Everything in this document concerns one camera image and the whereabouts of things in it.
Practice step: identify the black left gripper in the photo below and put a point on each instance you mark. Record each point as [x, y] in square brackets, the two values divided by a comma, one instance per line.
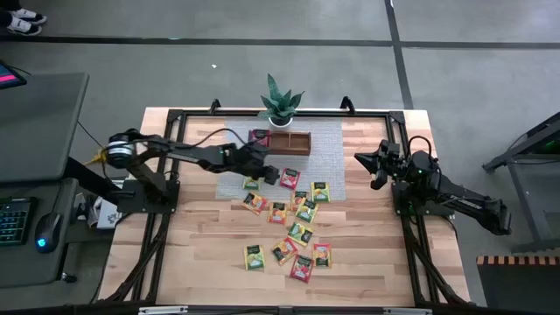
[245, 159]

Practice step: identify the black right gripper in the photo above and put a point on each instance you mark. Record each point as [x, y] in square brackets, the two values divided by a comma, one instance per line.
[389, 159]

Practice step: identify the green tea bag packet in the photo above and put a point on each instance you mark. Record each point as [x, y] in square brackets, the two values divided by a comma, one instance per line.
[250, 184]
[254, 257]
[307, 212]
[301, 233]
[320, 191]

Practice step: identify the red tea bag packet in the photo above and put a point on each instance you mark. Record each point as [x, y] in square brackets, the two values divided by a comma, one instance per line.
[289, 178]
[259, 135]
[302, 268]

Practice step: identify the silver foil packet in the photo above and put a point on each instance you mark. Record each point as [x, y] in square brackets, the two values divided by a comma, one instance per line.
[322, 255]

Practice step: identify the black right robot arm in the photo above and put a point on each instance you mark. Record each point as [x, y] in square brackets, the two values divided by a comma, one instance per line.
[464, 201]

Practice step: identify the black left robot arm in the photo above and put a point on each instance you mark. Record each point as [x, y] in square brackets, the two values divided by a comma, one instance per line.
[184, 153]

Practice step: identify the wooden compartment box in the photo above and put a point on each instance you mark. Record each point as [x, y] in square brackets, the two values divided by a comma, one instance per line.
[293, 144]

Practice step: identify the white plant pot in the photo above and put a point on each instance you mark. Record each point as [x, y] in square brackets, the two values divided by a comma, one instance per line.
[280, 123]

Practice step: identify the grey woven placemat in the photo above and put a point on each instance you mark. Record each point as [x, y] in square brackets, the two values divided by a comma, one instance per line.
[324, 149]

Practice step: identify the green snake plant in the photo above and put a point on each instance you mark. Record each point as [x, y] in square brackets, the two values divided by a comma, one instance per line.
[280, 105]

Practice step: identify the black metal stand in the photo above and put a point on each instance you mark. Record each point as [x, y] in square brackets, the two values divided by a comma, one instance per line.
[516, 157]

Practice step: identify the white printed carton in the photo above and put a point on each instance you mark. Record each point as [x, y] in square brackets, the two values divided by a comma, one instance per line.
[107, 216]

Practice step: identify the black mat striped edge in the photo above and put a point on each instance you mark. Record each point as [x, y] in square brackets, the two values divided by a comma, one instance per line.
[520, 284]

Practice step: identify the black computer mouse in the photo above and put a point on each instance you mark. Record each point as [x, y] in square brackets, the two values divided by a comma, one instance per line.
[47, 232]

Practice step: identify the grey desk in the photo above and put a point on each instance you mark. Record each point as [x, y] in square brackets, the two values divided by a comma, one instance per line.
[39, 127]

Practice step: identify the black backlit keyboard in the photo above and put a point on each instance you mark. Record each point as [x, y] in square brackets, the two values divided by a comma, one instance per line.
[15, 221]

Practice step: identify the dark computer monitor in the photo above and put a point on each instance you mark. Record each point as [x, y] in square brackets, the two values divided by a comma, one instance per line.
[9, 76]

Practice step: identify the person's white shoe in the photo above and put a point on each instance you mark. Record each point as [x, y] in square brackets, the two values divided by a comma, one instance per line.
[27, 16]
[24, 27]

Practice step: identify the black aluminium frame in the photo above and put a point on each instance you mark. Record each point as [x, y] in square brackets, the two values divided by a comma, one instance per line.
[245, 113]

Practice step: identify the silver metal bracket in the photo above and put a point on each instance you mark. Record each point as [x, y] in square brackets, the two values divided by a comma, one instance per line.
[163, 310]
[407, 311]

